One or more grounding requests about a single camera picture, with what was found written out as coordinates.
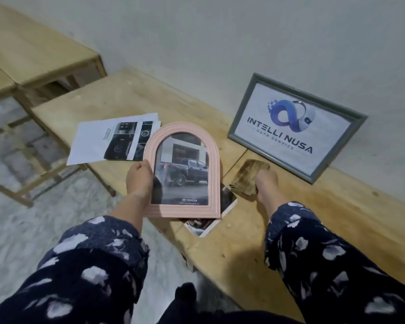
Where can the person's right hand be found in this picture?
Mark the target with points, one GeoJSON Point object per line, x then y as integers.
{"type": "Point", "coordinates": [268, 188]}

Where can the person's left hand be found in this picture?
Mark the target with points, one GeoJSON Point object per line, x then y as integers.
{"type": "Point", "coordinates": [140, 182]}

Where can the brown wiping cloth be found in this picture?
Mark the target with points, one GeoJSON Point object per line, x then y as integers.
{"type": "Point", "coordinates": [246, 175]}

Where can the car brochure photo sheet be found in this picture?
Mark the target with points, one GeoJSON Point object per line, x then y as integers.
{"type": "Point", "coordinates": [121, 145]}

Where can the dark car photo print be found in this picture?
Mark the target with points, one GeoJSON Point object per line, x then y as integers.
{"type": "Point", "coordinates": [227, 199]}

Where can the dark logo print paper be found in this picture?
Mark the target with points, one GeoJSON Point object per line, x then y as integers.
{"type": "Point", "coordinates": [84, 145]}

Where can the pink arched photo frame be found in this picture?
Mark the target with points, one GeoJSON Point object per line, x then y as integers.
{"type": "Point", "coordinates": [184, 127]}

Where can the white logo print paper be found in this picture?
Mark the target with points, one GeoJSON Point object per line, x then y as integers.
{"type": "Point", "coordinates": [324, 138]}

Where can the grey framed Intelli Nusa sign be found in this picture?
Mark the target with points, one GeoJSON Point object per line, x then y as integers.
{"type": "Point", "coordinates": [240, 114]}

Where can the person's right forearm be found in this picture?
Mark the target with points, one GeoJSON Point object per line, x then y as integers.
{"type": "Point", "coordinates": [324, 266]}

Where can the person's left forearm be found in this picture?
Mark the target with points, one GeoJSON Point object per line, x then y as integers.
{"type": "Point", "coordinates": [87, 276]}

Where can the person's dark clothing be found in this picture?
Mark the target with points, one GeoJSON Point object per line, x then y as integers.
{"type": "Point", "coordinates": [185, 296]}

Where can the wooden table leg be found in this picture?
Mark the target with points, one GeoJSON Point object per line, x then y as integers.
{"type": "Point", "coordinates": [190, 263]}
{"type": "Point", "coordinates": [103, 182]}

